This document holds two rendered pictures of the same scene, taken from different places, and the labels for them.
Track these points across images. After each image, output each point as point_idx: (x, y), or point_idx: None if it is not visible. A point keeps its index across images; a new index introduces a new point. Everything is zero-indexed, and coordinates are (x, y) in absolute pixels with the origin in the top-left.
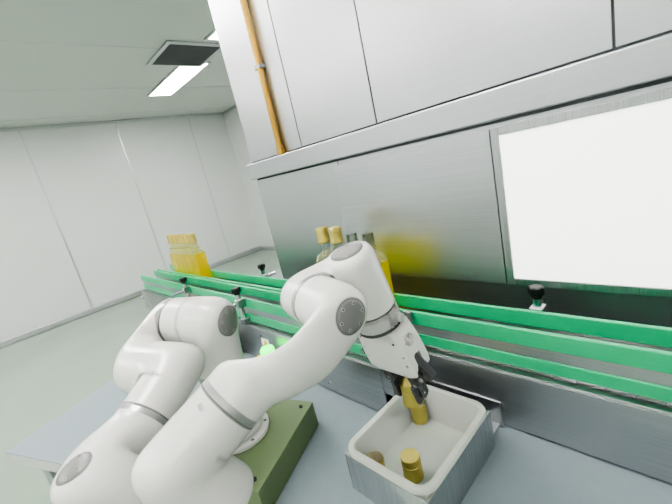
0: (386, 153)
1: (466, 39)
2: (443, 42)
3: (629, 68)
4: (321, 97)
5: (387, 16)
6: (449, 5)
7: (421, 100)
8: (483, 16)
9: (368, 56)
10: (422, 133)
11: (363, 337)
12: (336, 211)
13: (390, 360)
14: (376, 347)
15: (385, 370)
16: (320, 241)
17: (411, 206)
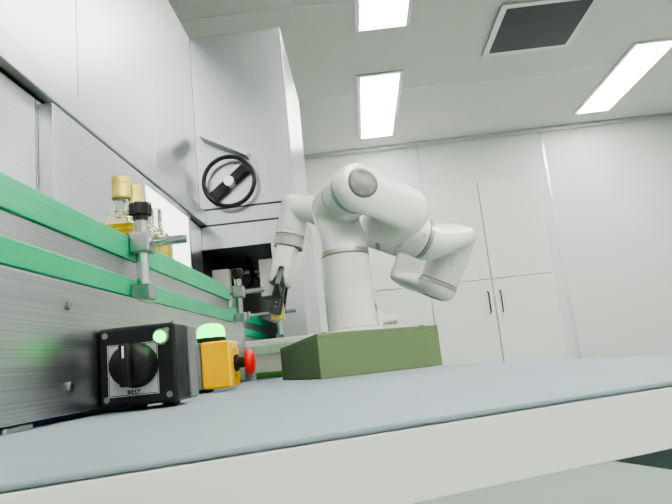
0: (99, 141)
1: (124, 108)
2: (116, 95)
3: (166, 184)
4: (32, 8)
5: (93, 34)
6: (119, 78)
7: (105, 119)
8: (129, 105)
9: (79, 40)
10: (115, 147)
11: (294, 255)
12: (20, 166)
13: (294, 272)
14: (295, 262)
15: (284, 289)
16: (130, 195)
17: (110, 207)
